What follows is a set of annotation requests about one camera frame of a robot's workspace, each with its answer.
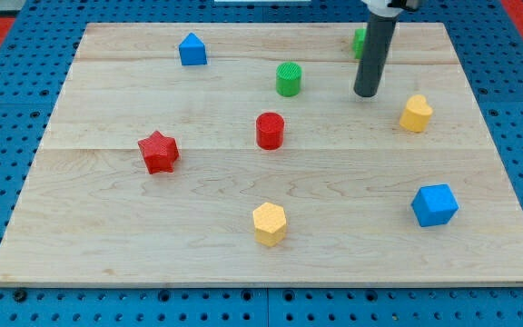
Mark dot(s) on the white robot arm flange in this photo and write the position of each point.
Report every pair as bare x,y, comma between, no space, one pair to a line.
392,8

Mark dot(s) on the red cylinder block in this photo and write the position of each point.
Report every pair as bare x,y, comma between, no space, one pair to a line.
270,130

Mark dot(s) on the yellow hexagon block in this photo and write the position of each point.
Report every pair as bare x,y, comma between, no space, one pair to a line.
270,224

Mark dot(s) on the light wooden board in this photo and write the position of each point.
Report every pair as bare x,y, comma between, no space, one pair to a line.
91,216

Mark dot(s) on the green cylinder block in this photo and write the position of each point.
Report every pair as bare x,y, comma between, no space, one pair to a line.
288,79

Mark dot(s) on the red star block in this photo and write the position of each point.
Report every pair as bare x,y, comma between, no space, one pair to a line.
159,153

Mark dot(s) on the blue triangular prism block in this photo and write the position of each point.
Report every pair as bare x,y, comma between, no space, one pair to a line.
192,50

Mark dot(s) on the green block behind stylus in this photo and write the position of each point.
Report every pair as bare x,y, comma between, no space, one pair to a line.
359,42

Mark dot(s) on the yellow heart block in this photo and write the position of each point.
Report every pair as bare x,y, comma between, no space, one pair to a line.
416,114

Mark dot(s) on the blue cube block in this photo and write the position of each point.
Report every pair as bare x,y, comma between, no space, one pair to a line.
434,205

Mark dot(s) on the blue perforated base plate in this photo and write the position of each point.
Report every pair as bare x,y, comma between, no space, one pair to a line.
34,58

